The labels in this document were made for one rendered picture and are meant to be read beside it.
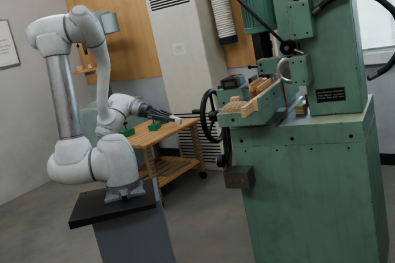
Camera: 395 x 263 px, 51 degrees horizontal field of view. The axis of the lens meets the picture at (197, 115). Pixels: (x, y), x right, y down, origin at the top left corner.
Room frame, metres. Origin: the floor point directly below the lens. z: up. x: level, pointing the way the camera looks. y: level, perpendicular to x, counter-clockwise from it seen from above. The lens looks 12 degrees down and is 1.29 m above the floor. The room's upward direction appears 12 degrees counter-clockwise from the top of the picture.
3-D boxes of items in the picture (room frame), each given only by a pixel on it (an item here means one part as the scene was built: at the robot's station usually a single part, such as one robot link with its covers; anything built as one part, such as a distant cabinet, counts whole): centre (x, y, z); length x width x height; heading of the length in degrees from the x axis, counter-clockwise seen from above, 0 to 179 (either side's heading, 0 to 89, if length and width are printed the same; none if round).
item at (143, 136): (3.28, 0.43, 0.32); 0.66 x 0.57 x 0.64; 140
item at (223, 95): (2.01, -0.20, 0.91); 0.15 x 0.14 x 0.09; 150
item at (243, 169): (1.77, -0.13, 0.58); 0.12 x 0.08 x 0.08; 60
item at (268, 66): (1.92, -0.40, 1.03); 0.14 x 0.07 x 0.09; 60
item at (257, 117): (1.96, -0.28, 0.87); 0.61 x 0.30 x 0.06; 150
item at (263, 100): (1.89, -0.40, 0.93); 0.60 x 0.02 x 0.06; 150
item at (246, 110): (1.84, -0.33, 0.92); 0.60 x 0.02 x 0.04; 150
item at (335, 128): (1.87, -0.49, 0.76); 0.57 x 0.45 x 0.09; 60
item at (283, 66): (1.76, -0.43, 1.02); 0.12 x 0.03 x 0.12; 60
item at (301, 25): (1.69, -0.49, 1.23); 0.09 x 0.08 x 0.15; 60
